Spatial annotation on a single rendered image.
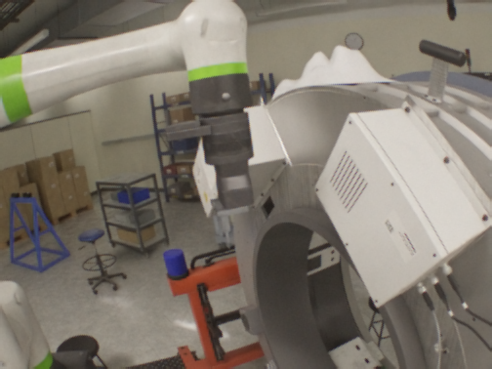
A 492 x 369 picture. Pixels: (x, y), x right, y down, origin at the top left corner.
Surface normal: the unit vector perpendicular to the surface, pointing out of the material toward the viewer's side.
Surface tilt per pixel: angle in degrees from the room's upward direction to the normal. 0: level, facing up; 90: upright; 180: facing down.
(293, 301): 80
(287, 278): 95
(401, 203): 90
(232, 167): 101
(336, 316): 56
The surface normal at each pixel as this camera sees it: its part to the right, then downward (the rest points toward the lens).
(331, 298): 0.30, -0.23
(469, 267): -0.91, 0.22
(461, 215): 0.16, -0.59
